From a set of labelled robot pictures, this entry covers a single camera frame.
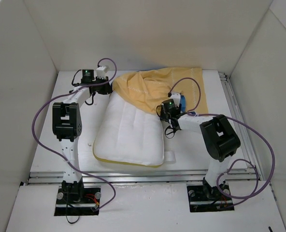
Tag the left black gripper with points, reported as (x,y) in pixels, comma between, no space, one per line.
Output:
(104,87)

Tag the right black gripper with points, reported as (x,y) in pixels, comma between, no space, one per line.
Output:
(173,115)

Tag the blue yellow cartoon pillowcase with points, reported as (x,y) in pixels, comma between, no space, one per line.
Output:
(148,89)

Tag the white pillow yellow trim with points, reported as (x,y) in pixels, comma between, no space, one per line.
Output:
(130,136)

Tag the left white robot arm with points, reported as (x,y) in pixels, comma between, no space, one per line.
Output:
(67,124)

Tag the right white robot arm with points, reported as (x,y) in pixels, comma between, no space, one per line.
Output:
(221,140)

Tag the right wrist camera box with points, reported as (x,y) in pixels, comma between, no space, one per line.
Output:
(176,97)

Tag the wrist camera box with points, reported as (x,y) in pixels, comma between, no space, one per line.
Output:
(176,97)
(101,71)

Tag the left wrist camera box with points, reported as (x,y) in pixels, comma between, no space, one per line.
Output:
(101,71)

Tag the aluminium frame rail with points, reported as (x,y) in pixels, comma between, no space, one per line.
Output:
(189,163)

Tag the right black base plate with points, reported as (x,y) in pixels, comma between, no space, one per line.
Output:
(200,203)

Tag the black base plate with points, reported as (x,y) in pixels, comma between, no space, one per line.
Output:
(86,206)
(200,203)

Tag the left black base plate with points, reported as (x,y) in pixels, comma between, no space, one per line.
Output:
(86,206)

